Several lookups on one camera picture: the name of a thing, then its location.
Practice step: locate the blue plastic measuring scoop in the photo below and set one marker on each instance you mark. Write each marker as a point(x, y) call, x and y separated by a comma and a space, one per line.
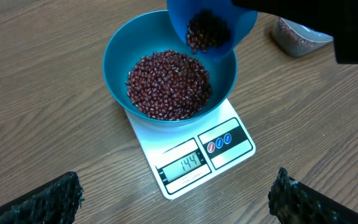
point(240, 21)

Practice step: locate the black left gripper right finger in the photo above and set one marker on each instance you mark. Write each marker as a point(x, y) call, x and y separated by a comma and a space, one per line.
point(293, 202)

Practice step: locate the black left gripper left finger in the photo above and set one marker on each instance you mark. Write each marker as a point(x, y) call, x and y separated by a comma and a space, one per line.
point(56, 201)

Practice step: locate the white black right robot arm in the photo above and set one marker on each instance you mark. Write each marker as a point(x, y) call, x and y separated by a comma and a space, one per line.
point(337, 18)

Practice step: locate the teal metal bowl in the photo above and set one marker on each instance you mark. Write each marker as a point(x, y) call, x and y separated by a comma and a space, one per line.
point(153, 32)

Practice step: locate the white digital kitchen scale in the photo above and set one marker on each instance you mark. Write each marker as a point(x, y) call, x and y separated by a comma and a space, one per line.
point(185, 156)

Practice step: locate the red beans in scoop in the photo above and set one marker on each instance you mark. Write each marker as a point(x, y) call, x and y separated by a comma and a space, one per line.
point(205, 31)

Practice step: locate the red adzuki beans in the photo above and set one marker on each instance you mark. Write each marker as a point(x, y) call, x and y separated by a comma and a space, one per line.
point(292, 43)

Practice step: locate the clear plastic container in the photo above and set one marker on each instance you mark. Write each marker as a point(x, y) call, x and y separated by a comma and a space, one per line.
point(319, 38)

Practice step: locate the red beans in bowl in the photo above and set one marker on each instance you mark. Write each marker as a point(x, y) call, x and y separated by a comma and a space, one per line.
point(168, 86)

